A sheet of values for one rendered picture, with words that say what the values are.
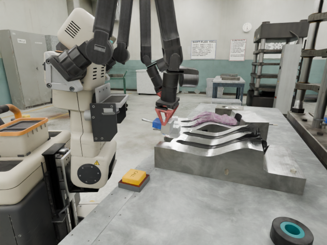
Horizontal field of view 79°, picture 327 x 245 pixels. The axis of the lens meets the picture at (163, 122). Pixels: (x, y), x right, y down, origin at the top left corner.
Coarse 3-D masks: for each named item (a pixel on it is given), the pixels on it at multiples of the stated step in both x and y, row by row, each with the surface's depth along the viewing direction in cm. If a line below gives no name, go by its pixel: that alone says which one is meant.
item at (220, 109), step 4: (216, 108) 150; (220, 108) 148; (224, 108) 148; (228, 108) 148; (232, 108) 148; (236, 108) 148; (240, 108) 148; (216, 112) 150; (220, 112) 149; (224, 112) 148; (228, 112) 147
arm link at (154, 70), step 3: (156, 63) 107; (150, 66) 107; (153, 66) 105; (147, 69) 106; (150, 69) 105; (153, 69) 105; (156, 69) 107; (159, 69) 106; (147, 72) 107; (150, 72) 106; (153, 72) 106; (156, 72) 106; (150, 75) 107; (153, 75) 106
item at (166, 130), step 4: (144, 120) 83; (148, 120) 82; (152, 120) 82; (156, 120) 81; (164, 120) 79; (168, 120) 79; (172, 120) 79; (152, 124) 80; (156, 124) 80; (160, 124) 79; (168, 124) 77; (172, 124) 80; (160, 128) 80; (164, 128) 79; (168, 128) 78; (172, 128) 82; (164, 132) 79; (168, 132) 79
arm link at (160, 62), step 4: (144, 56) 102; (144, 60) 103; (148, 60) 103; (156, 60) 104; (160, 60) 105; (148, 64) 103; (160, 64) 105; (164, 64) 105; (160, 68) 105; (164, 68) 106
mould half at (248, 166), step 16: (160, 144) 78; (176, 144) 78; (208, 144) 80; (240, 144) 68; (256, 144) 67; (272, 144) 86; (160, 160) 77; (176, 160) 75; (192, 160) 72; (208, 160) 70; (224, 160) 68; (240, 160) 66; (256, 160) 64; (272, 160) 72; (288, 160) 72; (208, 176) 72; (224, 176) 70; (240, 176) 67; (256, 176) 66; (272, 176) 64; (288, 176) 62; (304, 176) 62; (288, 192) 63
